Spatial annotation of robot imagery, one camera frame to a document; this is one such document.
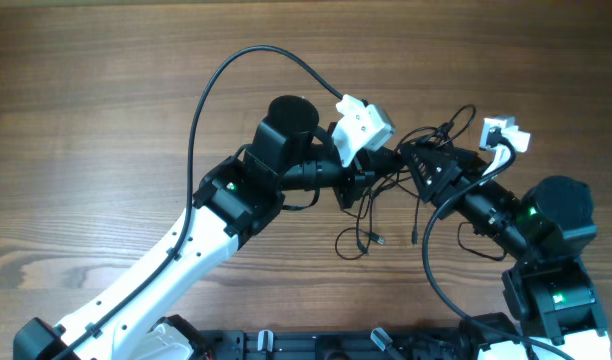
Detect right camera black cable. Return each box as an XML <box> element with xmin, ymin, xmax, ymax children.
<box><xmin>421</xmin><ymin>127</ymin><xmax>577</xmax><ymax>360</ymax></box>

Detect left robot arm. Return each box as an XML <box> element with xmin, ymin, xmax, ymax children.
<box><xmin>13</xmin><ymin>95</ymin><xmax>395</xmax><ymax>359</ymax></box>

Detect left camera black cable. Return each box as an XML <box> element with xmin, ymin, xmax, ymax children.
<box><xmin>50</xmin><ymin>45</ymin><xmax>345</xmax><ymax>360</ymax></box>

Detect black usb cables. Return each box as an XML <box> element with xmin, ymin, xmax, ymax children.
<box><xmin>333</xmin><ymin>103</ymin><xmax>478</xmax><ymax>261</ymax></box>

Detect camera black cable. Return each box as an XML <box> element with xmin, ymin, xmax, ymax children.
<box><xmin>50</xmin><ymin>45</ymin><xmax>345</xmax><ymax>360</ymax></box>
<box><xmin>421</xmin><ymin>127</ymin><xmax>577</xmax><ymax>360</ymax></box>

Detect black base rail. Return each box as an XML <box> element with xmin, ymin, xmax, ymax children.
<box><xmin>200</xmin><ymin>328</ymin><xmax>477</xmax><ymax>360</ymax></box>

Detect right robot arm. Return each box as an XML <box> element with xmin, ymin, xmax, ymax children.
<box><xmin>402</xmin><ymin>139</ymin><xmax>610</xmax><ymax>359</ymax></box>

